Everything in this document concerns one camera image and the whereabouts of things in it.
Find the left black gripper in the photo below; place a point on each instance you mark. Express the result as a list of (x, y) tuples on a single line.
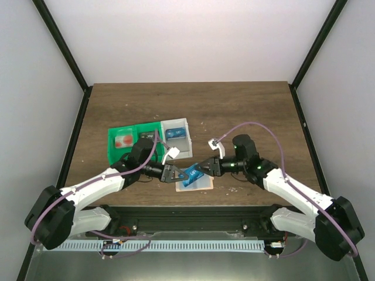
[(175, 180)]

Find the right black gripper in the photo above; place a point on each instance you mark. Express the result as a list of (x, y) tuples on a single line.
[(203, 169)]

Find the blue vip card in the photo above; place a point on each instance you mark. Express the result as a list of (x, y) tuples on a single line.
[(193, 175), (175, 133)]

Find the beige card holder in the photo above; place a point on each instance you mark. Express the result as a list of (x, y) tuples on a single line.
[(203, 183)]

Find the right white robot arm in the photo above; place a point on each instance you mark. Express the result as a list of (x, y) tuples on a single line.
[(331, 223)]

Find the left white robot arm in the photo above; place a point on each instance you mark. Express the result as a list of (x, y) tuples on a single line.
[(59, 214)]

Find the black vip card in bin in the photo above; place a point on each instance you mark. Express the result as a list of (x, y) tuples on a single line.
[(147, 135)]

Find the red white card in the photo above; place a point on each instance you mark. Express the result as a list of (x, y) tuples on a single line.
[(123, 141)]

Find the white plastic bin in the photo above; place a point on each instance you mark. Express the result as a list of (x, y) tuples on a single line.
[(184, 145)]

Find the green plastic bin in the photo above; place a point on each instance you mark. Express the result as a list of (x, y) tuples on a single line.
[(114, 154), (150, 128)]

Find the light blue slotted strip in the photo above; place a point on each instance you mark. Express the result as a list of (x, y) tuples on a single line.
[(247, 246)]

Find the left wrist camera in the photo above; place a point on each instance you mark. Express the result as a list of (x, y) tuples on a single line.
[(171, 153)]

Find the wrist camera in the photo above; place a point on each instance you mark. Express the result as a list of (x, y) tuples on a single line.
[(171, 153), (217, 145)]

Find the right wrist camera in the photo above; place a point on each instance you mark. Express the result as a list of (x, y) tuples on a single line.
[(217, 145)]

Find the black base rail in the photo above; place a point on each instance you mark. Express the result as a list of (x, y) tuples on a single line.
[(268, 222)]

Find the right black frame post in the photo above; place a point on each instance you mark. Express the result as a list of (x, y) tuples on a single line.
[(324, 31)]

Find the black frame post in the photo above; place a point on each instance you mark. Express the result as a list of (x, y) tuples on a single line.
[(56, 34), (324, 31)]

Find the left black frame post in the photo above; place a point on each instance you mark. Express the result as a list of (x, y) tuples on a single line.
[(56, 34)]

